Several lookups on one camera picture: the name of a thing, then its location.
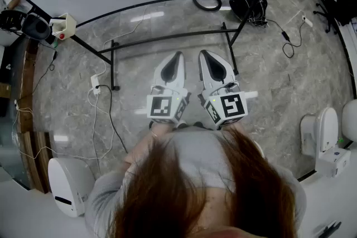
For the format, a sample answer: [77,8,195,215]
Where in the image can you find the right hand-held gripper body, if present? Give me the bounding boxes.
[197,81,249,130]

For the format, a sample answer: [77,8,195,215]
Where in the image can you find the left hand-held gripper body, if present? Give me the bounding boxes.
[147,83,192,125]

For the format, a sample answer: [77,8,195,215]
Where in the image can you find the person's left forearm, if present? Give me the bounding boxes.
[122,122,175,173]

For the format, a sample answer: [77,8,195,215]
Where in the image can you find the person's grey top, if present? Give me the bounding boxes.
[83,127,307,238]

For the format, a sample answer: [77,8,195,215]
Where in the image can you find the white cardboard box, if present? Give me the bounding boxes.
[315,144,352,179]

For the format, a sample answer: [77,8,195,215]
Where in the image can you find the white dome device with slot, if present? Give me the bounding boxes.
[47,157,96,218]

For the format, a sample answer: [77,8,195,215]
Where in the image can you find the brown wooden planks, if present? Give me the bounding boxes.
[16,36,54,195]

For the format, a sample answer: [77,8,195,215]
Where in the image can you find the black round seat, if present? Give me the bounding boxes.
[21,13,51,41]

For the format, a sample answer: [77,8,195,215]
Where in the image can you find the black office chair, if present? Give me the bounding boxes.
[312,0,357,35]

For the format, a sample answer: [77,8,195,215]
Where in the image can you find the black hand tool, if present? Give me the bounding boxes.
[314,220,342,238]

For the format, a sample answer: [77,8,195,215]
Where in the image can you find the black floor cable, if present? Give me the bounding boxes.
[95,84,129,154]

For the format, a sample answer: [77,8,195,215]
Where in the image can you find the white floor cable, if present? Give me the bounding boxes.
[87,88,115,175]
[102,4,148,76]

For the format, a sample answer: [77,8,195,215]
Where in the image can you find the black power adapter with cable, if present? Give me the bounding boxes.
[266,18,307,59]

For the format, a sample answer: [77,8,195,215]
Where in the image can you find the black hose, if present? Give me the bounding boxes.
[192,0,223,12]

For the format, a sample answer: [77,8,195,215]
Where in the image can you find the black device with cables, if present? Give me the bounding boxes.
[229,0,269,28]

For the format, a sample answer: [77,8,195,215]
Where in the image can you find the thin black cable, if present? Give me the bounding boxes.
[32,43,59,100]

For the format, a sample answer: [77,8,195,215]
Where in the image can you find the black wire basket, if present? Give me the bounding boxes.
[0,10,23,35]

